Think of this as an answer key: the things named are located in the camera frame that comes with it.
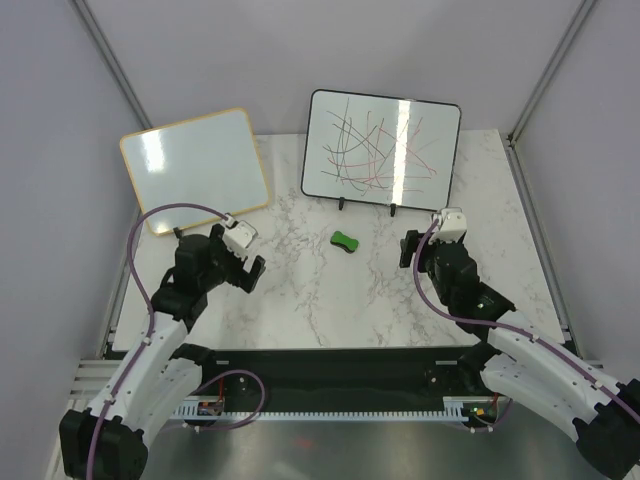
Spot green whiteboard eraser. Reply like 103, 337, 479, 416
330, 231, 359, 254

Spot black framed whiteboard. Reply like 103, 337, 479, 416
300, 89, 462, 211

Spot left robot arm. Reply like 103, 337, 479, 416
59, 218, 265, 479

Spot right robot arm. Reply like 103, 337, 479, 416
399, 229, 639, 479

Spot wood framed whiteboard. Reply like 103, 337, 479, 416
120, 107, 271, 214

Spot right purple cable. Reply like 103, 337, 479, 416
412, 214, 640, 426

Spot purple cable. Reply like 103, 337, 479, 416
83, 202, 236, 480
412, 214, 640, 426

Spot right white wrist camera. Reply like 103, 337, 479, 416
432, 207, 467, 243

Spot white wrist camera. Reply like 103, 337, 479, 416
222, 214, 258, 255
432, 207, 467, 243

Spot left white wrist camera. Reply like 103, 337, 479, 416
222, 214, 258, 255

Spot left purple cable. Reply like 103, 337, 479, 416
83, 202, 236, 480

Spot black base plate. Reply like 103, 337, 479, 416
174, 344, 494, 413

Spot white slotted cable duct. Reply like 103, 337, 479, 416
170, 398, 469, 423

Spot aluminium front rail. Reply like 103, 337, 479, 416
69, 360, 120, 400

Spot right aluminium frame post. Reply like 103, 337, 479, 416
505, 0, 599, 149

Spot aluminium frame post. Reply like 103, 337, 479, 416
69, 0, 152, 129
505, 0, 599, 149

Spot left aluminium frame post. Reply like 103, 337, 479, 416
69, 0, 152, 129

